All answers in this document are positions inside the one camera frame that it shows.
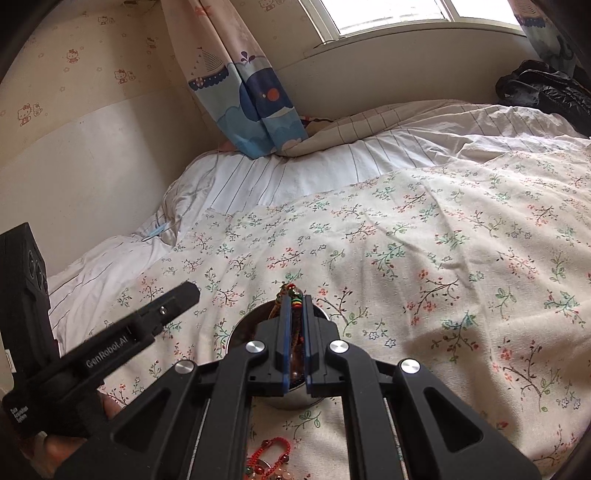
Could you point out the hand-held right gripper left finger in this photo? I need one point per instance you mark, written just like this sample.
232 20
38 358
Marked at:
286 369

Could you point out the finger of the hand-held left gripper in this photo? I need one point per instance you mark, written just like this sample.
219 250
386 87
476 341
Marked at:
171 307

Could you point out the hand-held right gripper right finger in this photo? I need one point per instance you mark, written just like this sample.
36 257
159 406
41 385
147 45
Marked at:
308 369

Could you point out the round metal tin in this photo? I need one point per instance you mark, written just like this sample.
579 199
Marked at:
240 337

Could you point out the person's left hand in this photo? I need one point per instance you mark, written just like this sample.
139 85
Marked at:
64 454

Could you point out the small blue paper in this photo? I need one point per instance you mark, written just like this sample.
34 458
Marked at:
156 231

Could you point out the whale print curtain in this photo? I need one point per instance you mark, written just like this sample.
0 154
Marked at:
258 97

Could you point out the striped pillow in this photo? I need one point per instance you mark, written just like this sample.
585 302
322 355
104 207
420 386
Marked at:
364 122

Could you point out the window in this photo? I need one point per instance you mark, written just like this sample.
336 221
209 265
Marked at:
397 16

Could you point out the black puffer jacket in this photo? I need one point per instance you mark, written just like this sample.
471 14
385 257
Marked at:
545 92

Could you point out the pink and blue curtain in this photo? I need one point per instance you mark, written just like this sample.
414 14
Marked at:
545 32

